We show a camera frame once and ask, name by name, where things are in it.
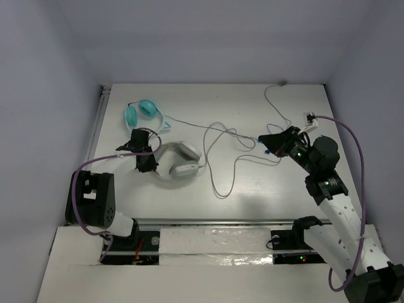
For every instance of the teal cat-ear headphones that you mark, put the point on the teal cat-ear headphones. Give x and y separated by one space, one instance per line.
145 109

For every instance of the blue earbuds with cable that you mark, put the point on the blue earbuds with cable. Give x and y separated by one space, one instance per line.
217 126

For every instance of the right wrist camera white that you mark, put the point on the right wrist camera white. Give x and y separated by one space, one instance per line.
311 123

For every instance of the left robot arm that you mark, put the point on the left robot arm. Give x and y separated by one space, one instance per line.
91 202

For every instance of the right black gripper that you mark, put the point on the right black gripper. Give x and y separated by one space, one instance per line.
279 143

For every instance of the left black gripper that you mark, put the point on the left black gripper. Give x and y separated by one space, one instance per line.
141 150

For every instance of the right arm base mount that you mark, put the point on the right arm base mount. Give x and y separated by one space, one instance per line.
289 246

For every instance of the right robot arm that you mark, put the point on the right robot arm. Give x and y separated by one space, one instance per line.
368 275

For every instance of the white over-ear headphones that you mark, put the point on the white over-ear headphones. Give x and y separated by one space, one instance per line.
186 168

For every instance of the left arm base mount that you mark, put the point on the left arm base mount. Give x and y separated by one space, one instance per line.
141 247

